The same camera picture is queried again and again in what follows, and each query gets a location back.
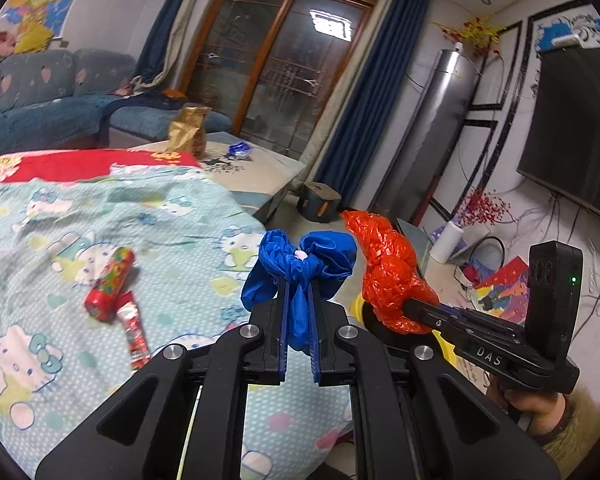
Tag cartoon cat printed blanket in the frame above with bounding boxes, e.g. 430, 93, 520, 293
0, 166, 356, 478

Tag red snack packet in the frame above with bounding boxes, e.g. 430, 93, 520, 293
117, 290, 152, 374

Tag yellow plastic bin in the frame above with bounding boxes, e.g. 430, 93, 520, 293
350, 294, 457, 362

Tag blue plastic bag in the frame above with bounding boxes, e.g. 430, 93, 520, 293
240, 229, 358, 352

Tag red plastic bag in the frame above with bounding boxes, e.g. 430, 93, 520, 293
340, 209, 440, 336

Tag grey coffee table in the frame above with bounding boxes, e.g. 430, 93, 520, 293
130, 131, 306, 228

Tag wall map poster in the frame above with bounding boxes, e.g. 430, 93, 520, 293
0, 0, 83, 56

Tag blue curtain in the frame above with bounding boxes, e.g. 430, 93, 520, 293
130, 0, 206, 92
314, 0, 436, 200

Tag grey and orange toolbox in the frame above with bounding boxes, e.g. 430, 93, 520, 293
297, 181, 342, 223

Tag blue fabric sofa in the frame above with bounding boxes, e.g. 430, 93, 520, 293
0, 48, 233, 160

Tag person's right hand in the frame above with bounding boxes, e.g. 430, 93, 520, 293
485, 374, 567, 436

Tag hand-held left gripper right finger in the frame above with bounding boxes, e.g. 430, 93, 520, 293
309, 282, 561, 480

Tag red candy tube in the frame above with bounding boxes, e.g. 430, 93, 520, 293
83, 247, 137, 323

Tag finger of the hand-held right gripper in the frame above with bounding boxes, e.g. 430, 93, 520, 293
404, 297, 463, 335

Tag red printed cloth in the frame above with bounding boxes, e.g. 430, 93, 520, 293
0, 148, 202, 185

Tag person's right forearm fur sleeve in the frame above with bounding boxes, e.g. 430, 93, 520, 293
529, 385, 600, 468

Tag yellow artificial flowers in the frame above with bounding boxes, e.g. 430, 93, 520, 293
432, 14, 508, 53

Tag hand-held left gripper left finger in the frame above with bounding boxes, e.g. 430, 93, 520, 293
35, 280, 287, 480

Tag wooden framed glass door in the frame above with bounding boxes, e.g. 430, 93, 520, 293
180, 0, 379, 152

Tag gold foil bag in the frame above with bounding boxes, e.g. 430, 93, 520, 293
167, 103, 213, 157

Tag black television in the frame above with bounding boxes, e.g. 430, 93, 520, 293
516, 45, 600, 221

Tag red berry branches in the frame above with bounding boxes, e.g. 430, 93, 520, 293
457, 187, 512, 228

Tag white vase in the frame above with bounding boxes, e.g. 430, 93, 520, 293
430, 221, 466, 265

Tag colourful painting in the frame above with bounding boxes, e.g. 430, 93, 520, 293
467, 256, 531, 322

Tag silver tower air conditioner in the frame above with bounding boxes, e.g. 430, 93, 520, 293
369, 42, 482, 228

